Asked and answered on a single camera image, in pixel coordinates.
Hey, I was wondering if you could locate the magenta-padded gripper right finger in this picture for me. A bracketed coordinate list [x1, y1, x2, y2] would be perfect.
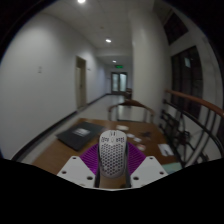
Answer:
[124, 142, 169, 190]

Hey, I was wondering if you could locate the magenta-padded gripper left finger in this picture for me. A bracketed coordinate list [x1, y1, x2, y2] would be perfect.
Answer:
[56, 143, 102, 189]

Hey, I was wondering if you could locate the white perforated computer mouse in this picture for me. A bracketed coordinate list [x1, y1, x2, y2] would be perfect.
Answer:
[97, 129, 129, 179]

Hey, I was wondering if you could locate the white paper sheet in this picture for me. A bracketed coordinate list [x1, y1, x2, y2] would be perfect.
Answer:
[157, 143, 175, 157]

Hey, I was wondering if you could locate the small white card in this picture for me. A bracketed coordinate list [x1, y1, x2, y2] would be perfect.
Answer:
[115, 124, 130, 131]

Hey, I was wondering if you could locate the stair railing with wooden handrail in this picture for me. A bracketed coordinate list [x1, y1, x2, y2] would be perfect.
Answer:
[158, 88, 224, 168]

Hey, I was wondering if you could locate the wooden chair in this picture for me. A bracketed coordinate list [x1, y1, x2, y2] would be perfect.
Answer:
[107, 99, 156, 125]

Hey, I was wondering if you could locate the beige side door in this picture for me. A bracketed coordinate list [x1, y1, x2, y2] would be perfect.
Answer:
[75, 55, 88, 110]

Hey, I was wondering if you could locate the double glass door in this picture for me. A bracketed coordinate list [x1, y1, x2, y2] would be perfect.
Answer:
[110, 71, 128, 95]

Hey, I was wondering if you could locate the dark window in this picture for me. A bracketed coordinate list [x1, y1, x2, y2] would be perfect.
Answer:
[170, 45, 204, 120]

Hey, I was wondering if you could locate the group of ceiling lights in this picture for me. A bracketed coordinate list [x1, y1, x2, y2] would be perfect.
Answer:
[76, 0, 118, 64]

